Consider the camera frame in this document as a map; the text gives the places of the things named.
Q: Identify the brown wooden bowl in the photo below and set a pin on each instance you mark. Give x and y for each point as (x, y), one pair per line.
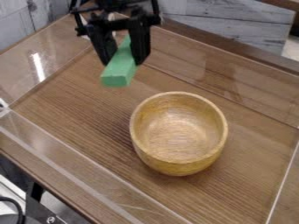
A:
(179, 132)

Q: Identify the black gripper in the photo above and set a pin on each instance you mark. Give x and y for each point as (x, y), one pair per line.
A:
(135, 15)

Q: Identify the black table leg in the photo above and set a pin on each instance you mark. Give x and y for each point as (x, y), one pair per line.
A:
(36, 191)

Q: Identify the green rectangular block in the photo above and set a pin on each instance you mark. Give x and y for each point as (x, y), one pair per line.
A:
(120, 68)

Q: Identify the clear acrylic tray walls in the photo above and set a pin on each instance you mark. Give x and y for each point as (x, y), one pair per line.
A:
(64, 128)

